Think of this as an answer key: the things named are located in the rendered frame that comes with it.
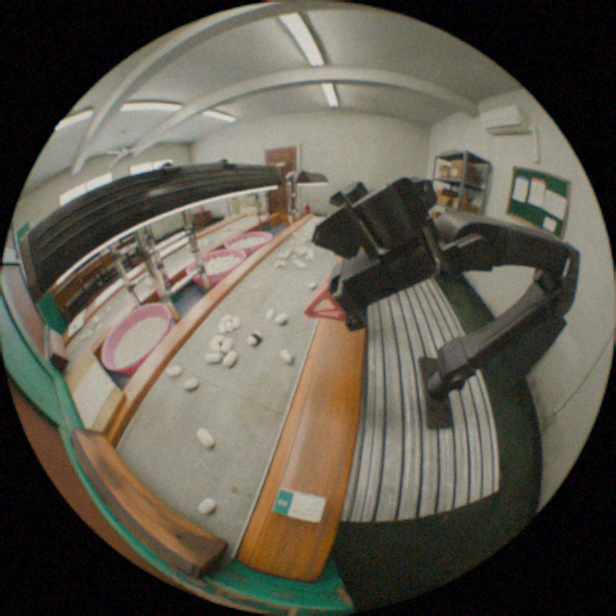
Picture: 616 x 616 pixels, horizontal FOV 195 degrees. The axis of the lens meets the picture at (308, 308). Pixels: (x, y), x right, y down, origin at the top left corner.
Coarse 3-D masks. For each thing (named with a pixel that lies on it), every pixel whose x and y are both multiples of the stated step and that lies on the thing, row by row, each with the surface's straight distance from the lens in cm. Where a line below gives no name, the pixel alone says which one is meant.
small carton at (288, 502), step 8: (280, 488) 27; (280, 496) 27; (288, 496) 27; (296, 496) 27; (304, 496) 27; (312, 496) 28; (280, 504) 28; (288, 504) 28; (296, 504) 27; (304, 504) 27; (312, 504) 27; (320, 504) 27; (280, 512) 28; (288, 512) 28; (296, 512) 28; (304, 512) 28; (312, 512) 28; (320, 512) 28; (312, 520) 28
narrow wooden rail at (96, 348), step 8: (272, 216) 164; (256, 224) 138; (264, 224) 148; (272, 224) 162; (240, 232) 122; (248, 232) 128; (224, 240) 111; (232, 240) 113; (208, 248) 104; (216, 248) 102; (224, 248) 108; (216, 256) 103; (184, 264) 92; (176, 272) 87; (184, 272) 88; (176, 280) 85; (192, 280) 92; (152, 288) 83; (184, 288) 89; (144, 296) 80; (152, 296) 80; (144, 304) 78; (128, 312) 76; (112, 328) 75; (128, 328) 77; (104, 336) 75; (96, 344) 76; (96, 352) 75; (104, 368) 78
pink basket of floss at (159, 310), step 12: (132, 312) 74; (156, 312) 69; (120, 324) 74; (132, 324) 75; (168, 324) 55; (108, 336) 72; (120, 336) 74; (108, 348) 70; (108, 360) 66; (144, 360) 53; (120, 372) 59; (132, 372) 57
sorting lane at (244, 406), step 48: (288, 240) 102; (240, 288) 62; (288, 288) 57; (192, 336) 51; (240, 336) 45; (288, 336) 42; (240, 384) 37; (288, 384) 35; (144, 432) 45; (192, 432) 38; (240, 432) 34; (144, 480) 44; (192, 480) 37; (240, 480) 33; (240, 528) 35
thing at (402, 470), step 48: (432, 288) 92; (384, 336) 56; (432, 336) 65; (384, 384) 48; (480, 384) 64; (384, 432) 44; (432, 432) 47; (480, 432) 57; (384, 480) 41; (432, 480) 46; (480, 480) 56
